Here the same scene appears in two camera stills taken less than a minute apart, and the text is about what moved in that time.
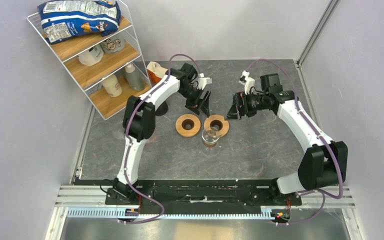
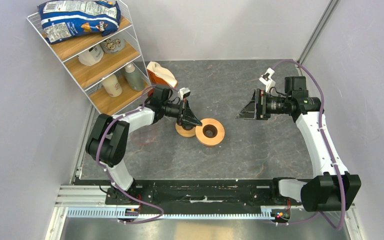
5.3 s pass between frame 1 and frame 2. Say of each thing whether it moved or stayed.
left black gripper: moved
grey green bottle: stayed
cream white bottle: stayed
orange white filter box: stayed
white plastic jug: stayed
